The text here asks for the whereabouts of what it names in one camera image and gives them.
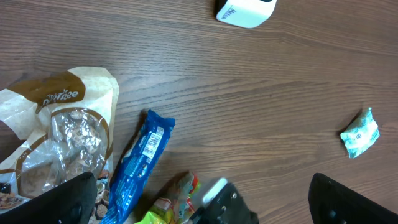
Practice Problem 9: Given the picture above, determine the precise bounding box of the beige brown cookie bag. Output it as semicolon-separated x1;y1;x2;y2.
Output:
1;67;119;223

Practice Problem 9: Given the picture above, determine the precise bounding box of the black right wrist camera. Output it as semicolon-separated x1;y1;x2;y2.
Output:
191;177;228;210

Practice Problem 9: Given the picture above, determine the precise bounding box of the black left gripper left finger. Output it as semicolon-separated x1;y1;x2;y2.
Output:
1;172;97;224

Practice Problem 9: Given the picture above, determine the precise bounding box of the blue cookie pack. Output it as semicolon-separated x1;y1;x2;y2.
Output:
100;110;175;224

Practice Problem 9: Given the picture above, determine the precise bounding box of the green yellow candy bag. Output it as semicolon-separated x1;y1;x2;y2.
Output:
137;172;201;224

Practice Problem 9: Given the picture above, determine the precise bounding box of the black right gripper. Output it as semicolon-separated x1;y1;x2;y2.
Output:
188;183;259;224

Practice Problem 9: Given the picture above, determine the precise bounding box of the white barcode scanner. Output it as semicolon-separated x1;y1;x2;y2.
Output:
216;0;277;29

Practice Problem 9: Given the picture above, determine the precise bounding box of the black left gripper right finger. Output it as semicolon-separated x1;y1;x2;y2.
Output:
308;173;397;224

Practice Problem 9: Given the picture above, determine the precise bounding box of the pale green wipes packet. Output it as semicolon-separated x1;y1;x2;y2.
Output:
340;108;380;159

